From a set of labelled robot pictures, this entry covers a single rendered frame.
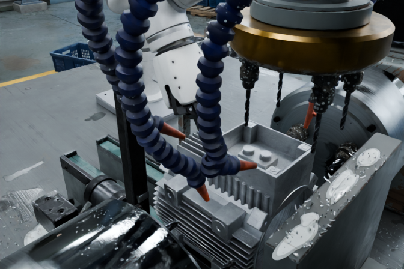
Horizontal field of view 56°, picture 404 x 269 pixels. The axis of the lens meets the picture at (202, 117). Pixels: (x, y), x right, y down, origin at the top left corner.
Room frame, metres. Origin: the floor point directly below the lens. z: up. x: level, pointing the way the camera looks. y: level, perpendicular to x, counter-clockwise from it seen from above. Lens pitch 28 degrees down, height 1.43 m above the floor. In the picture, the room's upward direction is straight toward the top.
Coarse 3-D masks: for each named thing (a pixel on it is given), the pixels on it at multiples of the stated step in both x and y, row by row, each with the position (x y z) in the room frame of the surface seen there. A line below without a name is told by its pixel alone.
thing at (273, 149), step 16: (240, 128) 0.52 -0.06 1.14; (256, 128) 0.52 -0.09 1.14; (240, 144) 0.51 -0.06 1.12; (256, 144) 0.51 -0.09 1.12; (272, 144) 0.50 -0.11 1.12; (288, 144) 0.48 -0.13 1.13; (304, 144) 0.46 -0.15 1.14; (256, 160) 0.45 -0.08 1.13; (272, 160) 0.45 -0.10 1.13; (288, 160) 0.46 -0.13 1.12; (304, 160) 0.43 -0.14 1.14; (224, 176) 0.44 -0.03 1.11; (240, 176) 0.42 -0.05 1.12; (256, 176) 0.40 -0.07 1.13; (272, 176) 0.39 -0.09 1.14; (288, 176) 0.40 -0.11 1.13; (304, 176) 0.44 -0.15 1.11; (224, 192) 0.44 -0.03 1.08; (240, 192) 0.42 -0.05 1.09; (256, 192) 0.40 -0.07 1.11; (272, 192) 0.38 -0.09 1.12; (288, 192) 0.41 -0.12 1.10; (272, 208) 0.38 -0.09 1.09
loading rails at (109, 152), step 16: (96, 144) 0.83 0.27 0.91; (112, 144) 0.82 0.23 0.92; (64, 160) 0.74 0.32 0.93; (80, 160) 0.75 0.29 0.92; (112, 160) 0.78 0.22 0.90; (64, 176) 0.75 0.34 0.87; (80, 176) 0.69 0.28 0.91; (96, 176) 0.69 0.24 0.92; (112, 176) 0.79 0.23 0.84; (160, 176) 0.69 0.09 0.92; (80, 192) 0.70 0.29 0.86; (80, 208) 0.70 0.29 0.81; (192, 256) 0.46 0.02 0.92
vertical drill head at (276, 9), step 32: (256, 0) 0.42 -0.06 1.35; (288, 0) 0.40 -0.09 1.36; (320, 0) 0.38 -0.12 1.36; (352, 0) 0.40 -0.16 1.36; (256, 32) 0.37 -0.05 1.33; (288, 32) 0.36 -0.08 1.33; (320, 32) 0.36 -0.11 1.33; (352, 32) 0.36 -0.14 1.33; (384, 32) 0.36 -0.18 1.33; (256, 64) 0.38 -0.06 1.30; (288, 64) 0.35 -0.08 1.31; (320, 64) 0.34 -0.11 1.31; (352, 64) 0.34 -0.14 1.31; (320, 96) 0.36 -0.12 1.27
